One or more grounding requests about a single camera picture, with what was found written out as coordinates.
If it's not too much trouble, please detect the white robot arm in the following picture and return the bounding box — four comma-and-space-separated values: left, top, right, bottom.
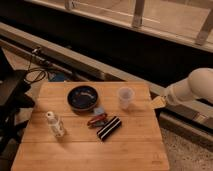
149, 68, 213, 109

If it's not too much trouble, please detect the small clear plastic bottle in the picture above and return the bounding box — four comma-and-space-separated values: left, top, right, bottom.
45, 111, 65, 137

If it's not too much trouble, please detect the clear plastic cup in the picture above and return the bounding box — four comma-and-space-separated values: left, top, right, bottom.
118, 87, 134, 109

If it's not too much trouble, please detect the black white striped block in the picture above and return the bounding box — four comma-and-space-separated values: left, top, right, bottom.
97, 116, 122, 141

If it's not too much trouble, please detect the small blue square piece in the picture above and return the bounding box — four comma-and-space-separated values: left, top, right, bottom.
93, 107, 105, 115

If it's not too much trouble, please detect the dark blue round bowl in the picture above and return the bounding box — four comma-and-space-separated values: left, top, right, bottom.
67, 85, 99, 111

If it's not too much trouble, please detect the blue object on floor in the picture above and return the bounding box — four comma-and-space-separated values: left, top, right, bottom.
49, 74, 65, 82

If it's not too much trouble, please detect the black stand at left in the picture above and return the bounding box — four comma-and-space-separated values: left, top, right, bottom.
0, 47, 35, 155

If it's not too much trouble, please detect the black cable on floor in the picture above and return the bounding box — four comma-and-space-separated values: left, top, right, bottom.
23, 48, 56, 84

